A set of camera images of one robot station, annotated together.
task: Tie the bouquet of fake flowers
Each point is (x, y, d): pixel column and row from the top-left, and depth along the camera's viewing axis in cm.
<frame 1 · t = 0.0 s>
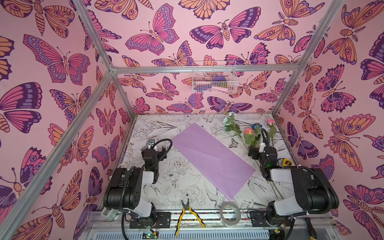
left hand: (156, 145, 93), fingers open
right hand: (259, 145, 93), fingers open
purple pink wrapping paper sheet: (220, 165, 95), on the table
white fake rose: (231, 125, 112), point 3 cm above the table
pink orange fake rose: (248, 136, 106), point 2 cm above the table
blue fake rose: (257, 128, 108), point 5 cm above the table
small pink fake rose: (273, 129, 111), on the table
yellow tape measure: (287, 162, 92), point 3 cm above the table
yellow handled pliers: (185, 208, 78), point 2 cm above the table

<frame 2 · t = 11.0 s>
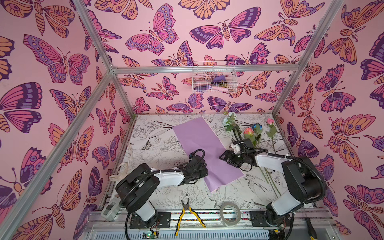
left hand: (209, 170, 88), fingers open
right hand: (223, 159, 92), fingers open
purple pink wrapping paper sheet: (198, 138, 112), on the table
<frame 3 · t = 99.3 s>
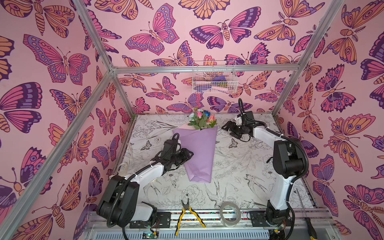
left hand: (193, 153, 86), fingers open
right hand: (226, 129, 98), fingers open
purple pink wrapping paper sheet: (202, 143, 105), on the table
white fake rose: (191, 116, 116), point 5 cm above the table
blue fake rose: (207, 113, 115), point 7 cm above the table
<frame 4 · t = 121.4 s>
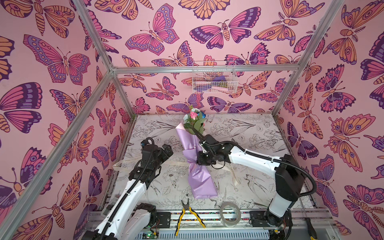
left hand: (167, 148, 81), fingers open
right hand: (195, 160, 82), fingers closed
purple pink wrapping paper sheet: (201, 179, 76), point 13 cm above the table
white fake rose: (185, 118, 98), point 17 cm above the table
blue fake rose: (203, 115, 98), point 18 cm above the table
small pink fake rose: (194, 115, 94), point 21 cm above the table
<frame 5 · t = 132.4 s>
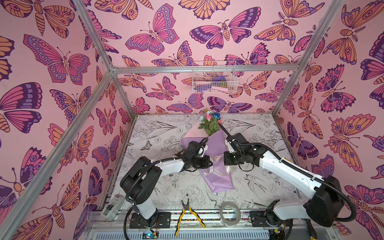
left hand: (215, 162, 85), fingers closed
right hand: (224, 157, 80), fingers closed
purple pink wrapping paper sheet: (214, 145, 102), point 2 cm above the table
white fake rose: (201, 119, 115), point 4 cm above the table
blue fake rose: (217, 115, 110), point 9 cm above the table
small pink fake rose: (208, 117, 110), point 9 cm above the table
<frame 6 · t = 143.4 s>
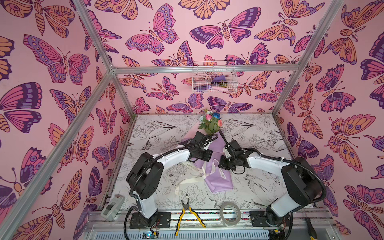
left hand: (213, 154, 88), fingers closed
right hand: (217, 163, 89), fingers closed
